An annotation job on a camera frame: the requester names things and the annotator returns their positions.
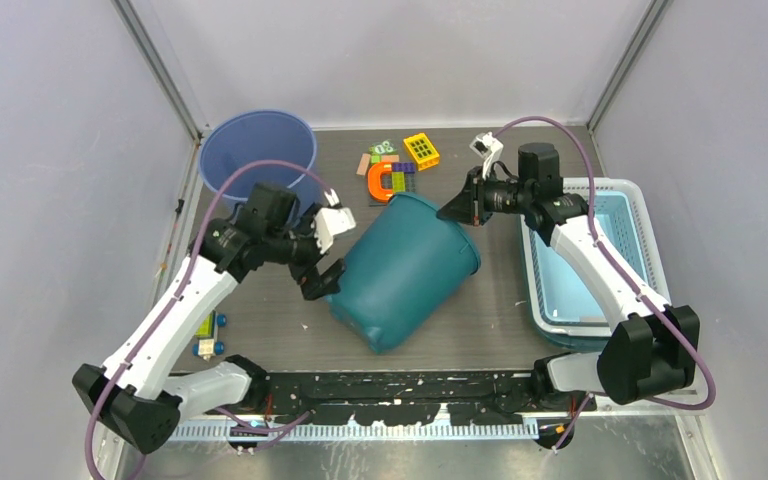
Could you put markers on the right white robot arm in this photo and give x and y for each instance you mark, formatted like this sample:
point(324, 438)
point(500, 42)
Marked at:
point(652, 347)

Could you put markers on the beige toy block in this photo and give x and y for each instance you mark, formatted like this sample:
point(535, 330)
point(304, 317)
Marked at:
point(363, 164)

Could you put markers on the green patterned toy tile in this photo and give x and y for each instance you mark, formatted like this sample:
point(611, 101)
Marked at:
point(385, 147)

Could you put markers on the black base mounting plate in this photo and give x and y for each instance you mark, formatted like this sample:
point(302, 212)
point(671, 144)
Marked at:
point(404, 398)

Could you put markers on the light blue inner basket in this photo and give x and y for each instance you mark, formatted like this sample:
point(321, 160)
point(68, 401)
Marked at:
point(563, 298)

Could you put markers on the blue plastic bucket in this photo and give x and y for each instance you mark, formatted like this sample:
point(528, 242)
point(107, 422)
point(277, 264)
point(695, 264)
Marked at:
point(261, 135)

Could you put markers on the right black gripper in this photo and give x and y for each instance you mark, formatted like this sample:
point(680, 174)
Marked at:
point(470, 206)

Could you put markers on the orange horseshoe toy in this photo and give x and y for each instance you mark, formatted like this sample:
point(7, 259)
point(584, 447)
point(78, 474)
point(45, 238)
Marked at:
point(374, 185)

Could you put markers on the teal plastic bucket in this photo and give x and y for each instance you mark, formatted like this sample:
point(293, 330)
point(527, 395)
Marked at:
point(405, 265)

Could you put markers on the yellow grid toy block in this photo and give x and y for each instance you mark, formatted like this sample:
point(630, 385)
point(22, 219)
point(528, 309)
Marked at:
point(422, 151)

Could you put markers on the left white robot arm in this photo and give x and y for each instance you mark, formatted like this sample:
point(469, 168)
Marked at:
point(133, 393)

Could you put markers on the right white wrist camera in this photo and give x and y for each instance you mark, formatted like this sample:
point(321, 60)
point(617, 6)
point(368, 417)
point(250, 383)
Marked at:
point(489, 149)

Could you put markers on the white plastic basket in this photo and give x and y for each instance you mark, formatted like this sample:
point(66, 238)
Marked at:
point(589, 338)

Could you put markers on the toy train blocks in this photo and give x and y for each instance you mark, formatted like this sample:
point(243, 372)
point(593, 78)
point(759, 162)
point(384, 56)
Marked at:
point(207, 344)

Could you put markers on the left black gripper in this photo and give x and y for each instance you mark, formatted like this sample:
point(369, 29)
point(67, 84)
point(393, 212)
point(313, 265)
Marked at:
point(313, 283)

